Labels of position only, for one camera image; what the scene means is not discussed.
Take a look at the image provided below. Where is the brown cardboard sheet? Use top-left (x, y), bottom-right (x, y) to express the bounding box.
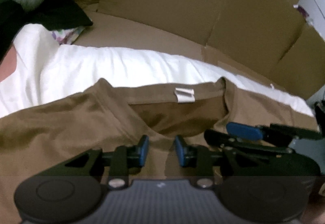
top-left (76, 0), bottom-right (324, 99)

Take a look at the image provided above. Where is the black garment right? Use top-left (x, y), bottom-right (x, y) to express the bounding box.
top-left (314, 100), bottom-right (325, 130)

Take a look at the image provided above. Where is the brown t-shirt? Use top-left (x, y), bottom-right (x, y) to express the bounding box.
top-left (1, 78), bottom-right (318, 223)

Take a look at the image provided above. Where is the white bear print duvet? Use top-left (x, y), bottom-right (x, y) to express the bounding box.
top-left (1, 24), bottom-right (313, 116)

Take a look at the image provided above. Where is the black garment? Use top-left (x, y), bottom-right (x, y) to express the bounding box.
top-left (1, 0), bottom-right (93, 58)
top-left (314, 100), bottom-right (325, 130)

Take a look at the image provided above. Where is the black garment left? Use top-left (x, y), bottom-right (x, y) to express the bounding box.
top-left (1, 0), bottom-right (93, 58)

